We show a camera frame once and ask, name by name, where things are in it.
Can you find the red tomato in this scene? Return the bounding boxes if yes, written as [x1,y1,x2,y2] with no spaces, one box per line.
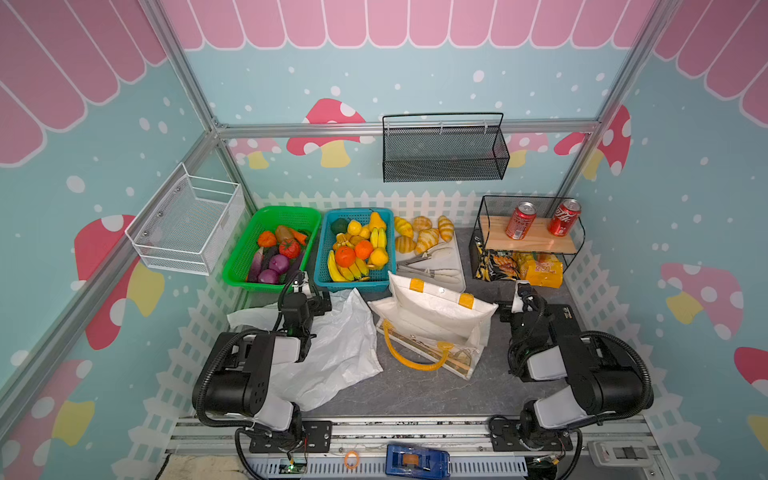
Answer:
[279,239,302,260]

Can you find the yellow pear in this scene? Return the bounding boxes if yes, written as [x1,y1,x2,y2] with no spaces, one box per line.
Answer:
[368,211,387,232]

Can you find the metal tongs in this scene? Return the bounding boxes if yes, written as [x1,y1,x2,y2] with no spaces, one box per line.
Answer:
[397,247,460,279]

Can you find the bread roll left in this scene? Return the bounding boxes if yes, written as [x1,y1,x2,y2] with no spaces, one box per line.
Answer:
[394,216,415,238]

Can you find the bread roll right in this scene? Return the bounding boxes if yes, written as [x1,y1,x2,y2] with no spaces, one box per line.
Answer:
[437,215,455,242]

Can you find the white tote bag yellow handles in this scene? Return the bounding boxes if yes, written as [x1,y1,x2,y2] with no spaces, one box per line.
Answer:
[369,274,498,380]

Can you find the teal plastic basket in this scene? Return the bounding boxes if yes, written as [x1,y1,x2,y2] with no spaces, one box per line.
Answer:
[314,208,396,293]

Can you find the yellow snack package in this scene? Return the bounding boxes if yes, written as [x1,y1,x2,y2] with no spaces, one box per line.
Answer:
[516,252,564,288]

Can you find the banana bunch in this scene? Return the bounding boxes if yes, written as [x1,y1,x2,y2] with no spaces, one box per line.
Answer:
[327,250,369,283]

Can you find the black mesh wall basket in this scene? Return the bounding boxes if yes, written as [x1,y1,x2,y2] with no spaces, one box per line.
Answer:
[381,112,510,183]

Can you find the black wire shelf wooden board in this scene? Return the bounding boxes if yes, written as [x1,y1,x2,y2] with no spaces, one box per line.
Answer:
[469,194,586,276]

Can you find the white wire wall basket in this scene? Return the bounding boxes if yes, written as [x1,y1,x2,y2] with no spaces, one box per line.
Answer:
[125,164,245,276]

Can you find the red soda can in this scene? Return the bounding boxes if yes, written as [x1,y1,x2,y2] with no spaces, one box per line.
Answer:
[505,201,537,240]
[548,199,581,237]

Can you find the dark striped snack bag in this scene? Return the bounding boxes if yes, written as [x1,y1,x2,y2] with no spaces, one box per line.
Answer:
[470,239,521,282]

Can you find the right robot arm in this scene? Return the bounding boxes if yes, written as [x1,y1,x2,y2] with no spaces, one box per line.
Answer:
[488,281,654,451]

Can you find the black flat box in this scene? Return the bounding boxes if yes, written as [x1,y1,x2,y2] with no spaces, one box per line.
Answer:
[544,304,582,341]

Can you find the orange bell pepper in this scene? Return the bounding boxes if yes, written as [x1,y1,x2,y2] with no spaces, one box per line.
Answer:
[257,231,277,249]

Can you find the croissant bread centre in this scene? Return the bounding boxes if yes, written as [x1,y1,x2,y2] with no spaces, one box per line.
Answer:
[414,228,441,255]

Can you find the blue device on rail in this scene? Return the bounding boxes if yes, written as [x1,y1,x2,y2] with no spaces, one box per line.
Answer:
[385,444,451,480]

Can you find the white plastic grocery bag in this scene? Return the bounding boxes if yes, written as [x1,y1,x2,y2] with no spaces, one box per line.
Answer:
[226,288,384,413]

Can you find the purple eggplant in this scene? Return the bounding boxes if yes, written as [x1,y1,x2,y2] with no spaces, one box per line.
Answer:
[246,247,264,283]

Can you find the purple onion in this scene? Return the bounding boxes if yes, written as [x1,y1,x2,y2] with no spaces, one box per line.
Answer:
[268,254,291,275]

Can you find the bread roll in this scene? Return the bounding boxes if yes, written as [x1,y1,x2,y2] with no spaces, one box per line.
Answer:
[394,216,415,238]
[437,215,455,242]

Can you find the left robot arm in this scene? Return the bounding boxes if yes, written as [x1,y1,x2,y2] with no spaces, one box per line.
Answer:
[192,271,331,451]

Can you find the orange fruit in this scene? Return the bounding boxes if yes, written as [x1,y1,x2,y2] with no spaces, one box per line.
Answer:
[335,245,357,268]

